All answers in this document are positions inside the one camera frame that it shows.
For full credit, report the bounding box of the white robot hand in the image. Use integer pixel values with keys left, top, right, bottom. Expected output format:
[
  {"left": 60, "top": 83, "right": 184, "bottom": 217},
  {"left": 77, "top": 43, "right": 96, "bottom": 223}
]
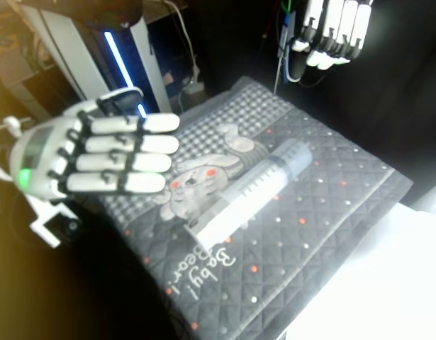
[
  {"left": 291, "top": 0, "right": 374, "bottom": 70},
  {"left": 8, "top": 86, "right": 181, "bottom": 200}
]

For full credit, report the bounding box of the large clear plastic syringe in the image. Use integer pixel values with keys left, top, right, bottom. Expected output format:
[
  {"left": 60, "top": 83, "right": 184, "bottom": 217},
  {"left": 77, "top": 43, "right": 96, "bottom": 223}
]
[{"left": 184, "top": 137, "right": 314, "bottom": 249}]

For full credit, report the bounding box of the white cabinet with blue light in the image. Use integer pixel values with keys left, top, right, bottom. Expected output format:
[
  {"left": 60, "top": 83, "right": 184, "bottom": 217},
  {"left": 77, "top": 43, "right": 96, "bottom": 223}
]
[{"left": 18, "top": 0, "right": 173, "bottom": 120}]

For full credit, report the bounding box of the cluttered shelf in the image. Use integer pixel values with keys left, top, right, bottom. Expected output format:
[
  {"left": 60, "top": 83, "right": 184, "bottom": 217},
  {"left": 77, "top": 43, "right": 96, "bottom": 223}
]
[{"left": 0, "top": 0, "right": 62, "bottom": 121}]

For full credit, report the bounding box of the white power strip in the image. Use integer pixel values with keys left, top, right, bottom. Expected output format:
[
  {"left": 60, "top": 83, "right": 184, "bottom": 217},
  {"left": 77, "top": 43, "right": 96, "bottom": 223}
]
[{"left": 184, "top": 79, "right": 206, "bottom": 95}]

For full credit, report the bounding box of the grey bear print quilt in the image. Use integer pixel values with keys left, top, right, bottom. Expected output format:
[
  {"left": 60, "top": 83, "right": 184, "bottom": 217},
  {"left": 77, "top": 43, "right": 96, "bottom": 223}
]
[{"left": 96, "top": 76, "right": 414, "bottom": 340}]

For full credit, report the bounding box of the blue device with cables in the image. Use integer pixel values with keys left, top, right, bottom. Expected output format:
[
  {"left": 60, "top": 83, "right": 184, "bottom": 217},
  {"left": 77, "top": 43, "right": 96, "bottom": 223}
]
[{"left": 276, "top": 10, "right": 297, "bottom": 57}]

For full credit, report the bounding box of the wrist camera on white bracket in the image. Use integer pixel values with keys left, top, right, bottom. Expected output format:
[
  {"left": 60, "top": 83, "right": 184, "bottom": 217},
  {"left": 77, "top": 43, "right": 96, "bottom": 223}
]
[{"left": 26, "top": 193, "right": 82, "bottom": 249}]

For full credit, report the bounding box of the white cable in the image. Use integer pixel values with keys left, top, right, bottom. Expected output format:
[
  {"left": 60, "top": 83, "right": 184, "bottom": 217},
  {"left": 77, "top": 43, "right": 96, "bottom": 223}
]
[{"left": 163, "top": 0, "right": 201, "bottom": 84}]

